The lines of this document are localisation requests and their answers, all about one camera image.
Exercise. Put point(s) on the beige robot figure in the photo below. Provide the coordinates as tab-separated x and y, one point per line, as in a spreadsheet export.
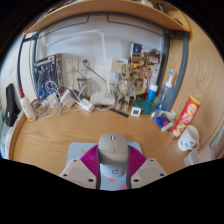
126	88

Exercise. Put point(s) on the blue robot model kit box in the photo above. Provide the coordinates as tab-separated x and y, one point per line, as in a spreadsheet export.
46	73

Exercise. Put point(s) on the white desk lamp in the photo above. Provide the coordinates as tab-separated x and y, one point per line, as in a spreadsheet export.
101	98

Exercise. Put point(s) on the wooden shelf with items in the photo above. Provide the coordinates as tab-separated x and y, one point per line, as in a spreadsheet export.
110	10

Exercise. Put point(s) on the clear plastic cup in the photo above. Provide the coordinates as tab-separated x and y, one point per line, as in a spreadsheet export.
192	158

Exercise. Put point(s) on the small blue capped bottle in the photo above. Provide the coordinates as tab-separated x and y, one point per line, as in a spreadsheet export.
152	93

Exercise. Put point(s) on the white red-capped pump bottle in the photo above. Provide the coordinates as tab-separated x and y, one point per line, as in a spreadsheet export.
28	108

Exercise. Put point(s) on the black backpack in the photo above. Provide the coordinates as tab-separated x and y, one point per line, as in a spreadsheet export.
11	106

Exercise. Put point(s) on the grey computer mouse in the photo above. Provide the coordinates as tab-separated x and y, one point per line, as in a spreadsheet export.
113	153

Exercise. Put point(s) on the colourful picture box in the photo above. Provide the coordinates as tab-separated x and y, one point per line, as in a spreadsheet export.
150	56

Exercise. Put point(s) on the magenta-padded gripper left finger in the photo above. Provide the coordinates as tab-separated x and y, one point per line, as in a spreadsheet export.
78	171

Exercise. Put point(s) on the grey metal frame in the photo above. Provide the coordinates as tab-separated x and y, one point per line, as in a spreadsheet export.
181	60

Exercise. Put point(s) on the small white charger block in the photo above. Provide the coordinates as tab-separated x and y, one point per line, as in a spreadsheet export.
52	100

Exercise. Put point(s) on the blue snack packet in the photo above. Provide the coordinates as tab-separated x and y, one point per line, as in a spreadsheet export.
163	120

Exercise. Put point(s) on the white mug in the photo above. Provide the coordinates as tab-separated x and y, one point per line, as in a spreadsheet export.
188	136

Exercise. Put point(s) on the blue spray bottle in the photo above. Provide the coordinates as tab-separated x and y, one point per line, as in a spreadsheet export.
165	96

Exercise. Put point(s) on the white power strip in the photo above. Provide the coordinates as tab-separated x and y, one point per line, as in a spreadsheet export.
86	105

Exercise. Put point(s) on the teal round disc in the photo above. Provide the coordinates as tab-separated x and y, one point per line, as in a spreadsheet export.
145	106

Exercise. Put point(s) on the white wall socket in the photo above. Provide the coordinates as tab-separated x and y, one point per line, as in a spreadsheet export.
87	63
70	65

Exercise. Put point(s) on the large white charger block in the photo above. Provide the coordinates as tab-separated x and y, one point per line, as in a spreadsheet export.
67	98

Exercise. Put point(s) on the red chips can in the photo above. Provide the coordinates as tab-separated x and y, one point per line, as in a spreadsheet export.
185	116

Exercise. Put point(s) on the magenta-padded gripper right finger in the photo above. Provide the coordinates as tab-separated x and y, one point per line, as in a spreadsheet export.
148	171

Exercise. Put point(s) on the clear glass jar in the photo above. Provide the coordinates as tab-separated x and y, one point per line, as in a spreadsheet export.
84	87

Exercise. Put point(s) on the small white square frame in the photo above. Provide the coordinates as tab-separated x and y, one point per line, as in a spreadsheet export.
135	111

